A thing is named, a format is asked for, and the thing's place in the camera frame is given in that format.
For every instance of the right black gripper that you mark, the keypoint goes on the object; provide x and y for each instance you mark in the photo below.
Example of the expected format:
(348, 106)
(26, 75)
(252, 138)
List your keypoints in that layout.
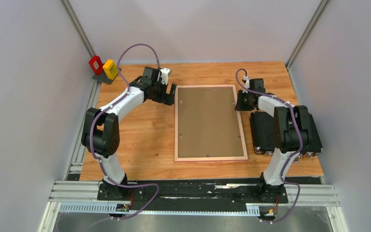
(240, 106)

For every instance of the wooden picture frame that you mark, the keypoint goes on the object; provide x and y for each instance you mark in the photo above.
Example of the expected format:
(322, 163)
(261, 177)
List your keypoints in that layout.
(177, 158)

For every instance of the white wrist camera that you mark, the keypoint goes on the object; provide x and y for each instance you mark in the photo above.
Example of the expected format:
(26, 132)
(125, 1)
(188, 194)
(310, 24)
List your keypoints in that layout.
(246, 81)
(164, 77)

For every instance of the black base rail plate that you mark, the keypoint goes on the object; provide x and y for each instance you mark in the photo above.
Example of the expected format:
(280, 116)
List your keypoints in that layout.
(201, 195)

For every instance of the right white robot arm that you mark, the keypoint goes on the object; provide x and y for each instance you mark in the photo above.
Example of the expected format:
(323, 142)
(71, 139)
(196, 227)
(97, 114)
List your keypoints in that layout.
(291, 131)

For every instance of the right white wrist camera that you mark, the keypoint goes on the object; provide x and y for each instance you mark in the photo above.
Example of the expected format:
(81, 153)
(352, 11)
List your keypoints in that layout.
(246, 81)

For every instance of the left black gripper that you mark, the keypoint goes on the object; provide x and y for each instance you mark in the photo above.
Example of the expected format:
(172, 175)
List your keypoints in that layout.
(166, 98)

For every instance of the yellow small box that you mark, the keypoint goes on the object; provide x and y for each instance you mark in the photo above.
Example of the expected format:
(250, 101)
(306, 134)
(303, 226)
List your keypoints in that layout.
(110, 69)

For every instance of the grey backing board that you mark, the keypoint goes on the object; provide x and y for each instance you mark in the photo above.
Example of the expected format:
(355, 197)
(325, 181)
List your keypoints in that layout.
(209, 121)

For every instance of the red small box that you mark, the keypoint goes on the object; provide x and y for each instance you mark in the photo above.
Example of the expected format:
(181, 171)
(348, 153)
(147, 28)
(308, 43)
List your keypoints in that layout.
(96, 65)

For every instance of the black poker chip case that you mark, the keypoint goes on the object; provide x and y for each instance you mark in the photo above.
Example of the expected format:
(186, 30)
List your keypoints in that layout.
(261, 125)

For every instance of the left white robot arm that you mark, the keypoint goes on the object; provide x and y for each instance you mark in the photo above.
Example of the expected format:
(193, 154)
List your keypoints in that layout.
(101, 134)

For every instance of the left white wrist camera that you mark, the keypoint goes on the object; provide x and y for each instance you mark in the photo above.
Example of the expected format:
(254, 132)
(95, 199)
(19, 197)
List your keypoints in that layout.
(164, 77)

